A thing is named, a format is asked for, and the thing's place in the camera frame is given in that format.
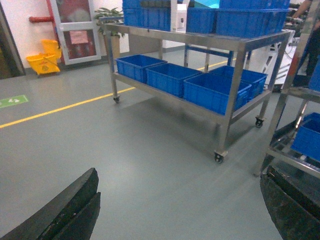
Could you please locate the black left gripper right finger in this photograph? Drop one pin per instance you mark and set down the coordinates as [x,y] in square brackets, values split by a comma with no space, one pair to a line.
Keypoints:
[292,199]

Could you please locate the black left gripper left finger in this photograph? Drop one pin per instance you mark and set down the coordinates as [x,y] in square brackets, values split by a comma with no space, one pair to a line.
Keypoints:
[71,215]

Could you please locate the stainless steel shelf rack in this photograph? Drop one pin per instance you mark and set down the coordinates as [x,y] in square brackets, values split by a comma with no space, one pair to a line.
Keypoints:
[278,140]

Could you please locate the blue crate in rack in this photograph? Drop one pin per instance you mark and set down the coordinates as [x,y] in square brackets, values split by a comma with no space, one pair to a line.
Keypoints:
[307,139]

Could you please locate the blue crate cart lower back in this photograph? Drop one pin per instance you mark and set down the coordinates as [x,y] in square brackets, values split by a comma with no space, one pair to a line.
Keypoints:
[255,79]

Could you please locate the blue crate cart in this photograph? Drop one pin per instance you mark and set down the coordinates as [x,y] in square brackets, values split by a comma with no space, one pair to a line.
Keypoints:
[201,20]
[149,14]
[255,79]
[251,18]
[134,66]
[208,90]
[170,78]

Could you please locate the blue crate cart lower front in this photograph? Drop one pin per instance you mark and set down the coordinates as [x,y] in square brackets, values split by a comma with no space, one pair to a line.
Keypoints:
[208,90]

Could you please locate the stainless steel cart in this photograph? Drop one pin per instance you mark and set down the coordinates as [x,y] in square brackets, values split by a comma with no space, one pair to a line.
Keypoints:
[204,43]

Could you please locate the yellow mop bucket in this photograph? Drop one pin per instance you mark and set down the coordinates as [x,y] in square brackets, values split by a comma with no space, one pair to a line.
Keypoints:
[46,62]

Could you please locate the blue crate cart lower left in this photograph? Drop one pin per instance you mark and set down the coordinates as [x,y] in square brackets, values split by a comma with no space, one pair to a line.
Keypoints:
[134,66]

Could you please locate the blue crate cart lower middle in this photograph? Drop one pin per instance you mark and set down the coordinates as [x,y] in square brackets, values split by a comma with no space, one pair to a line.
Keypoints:
[170,78]

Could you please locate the white glass door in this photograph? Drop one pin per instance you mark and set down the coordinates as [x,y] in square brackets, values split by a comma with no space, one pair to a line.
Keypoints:
[76,30]

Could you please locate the blue crate cart top right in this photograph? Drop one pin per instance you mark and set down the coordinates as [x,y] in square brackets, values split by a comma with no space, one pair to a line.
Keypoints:
[251,18]

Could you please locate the potted green plant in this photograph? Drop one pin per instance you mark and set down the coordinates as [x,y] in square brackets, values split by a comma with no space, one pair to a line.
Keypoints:
[113,16]

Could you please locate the blue crate cart top middle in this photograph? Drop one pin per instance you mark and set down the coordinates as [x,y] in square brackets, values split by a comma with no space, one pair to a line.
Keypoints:
[201,20]

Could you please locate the blue crate cart top left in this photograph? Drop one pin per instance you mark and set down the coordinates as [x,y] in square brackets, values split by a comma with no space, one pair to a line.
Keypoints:
[149,14]

